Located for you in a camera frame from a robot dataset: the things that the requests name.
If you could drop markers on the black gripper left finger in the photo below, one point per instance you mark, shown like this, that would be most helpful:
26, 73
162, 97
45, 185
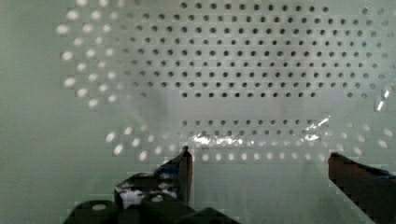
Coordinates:
179, 168

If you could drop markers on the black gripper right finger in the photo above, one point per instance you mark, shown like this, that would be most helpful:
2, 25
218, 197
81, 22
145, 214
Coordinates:
373, 190

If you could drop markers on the mint green plastic strainer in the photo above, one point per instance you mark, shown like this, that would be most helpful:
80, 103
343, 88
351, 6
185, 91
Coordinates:
262, 92

